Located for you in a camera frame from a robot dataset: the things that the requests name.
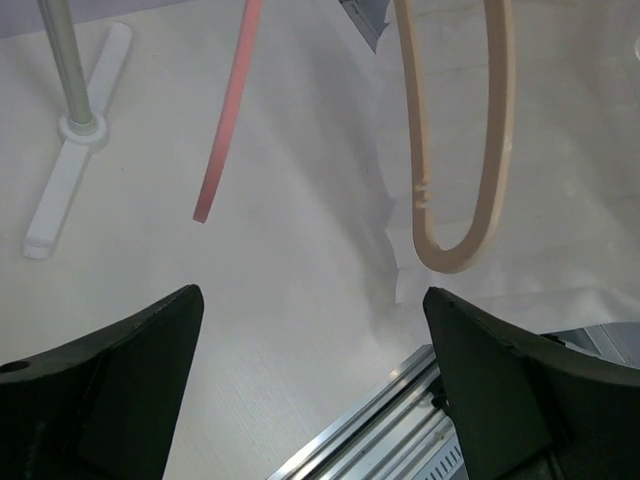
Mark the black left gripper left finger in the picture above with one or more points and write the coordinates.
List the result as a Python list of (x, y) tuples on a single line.
[(106, 405)]

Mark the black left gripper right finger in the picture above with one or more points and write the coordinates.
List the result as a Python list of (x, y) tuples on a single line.
[(527, 407)]

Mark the cream white garment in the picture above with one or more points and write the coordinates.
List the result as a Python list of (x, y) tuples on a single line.
[(566, 251)]

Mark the beige hanger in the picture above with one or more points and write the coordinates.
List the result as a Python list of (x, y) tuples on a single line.
[(458, 76)]

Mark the pink plastic hanger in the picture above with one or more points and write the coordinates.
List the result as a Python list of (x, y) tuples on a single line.
[(230, 109)]

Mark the silver clothes rack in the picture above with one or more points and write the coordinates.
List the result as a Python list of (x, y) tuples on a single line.
[(84, 130)]

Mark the white slotted cable duct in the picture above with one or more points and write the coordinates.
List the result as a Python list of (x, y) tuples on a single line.
[(444, 464)]

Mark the aluminium mounting rail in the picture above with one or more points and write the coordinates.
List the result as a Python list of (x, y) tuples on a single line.
[(395, 430)]

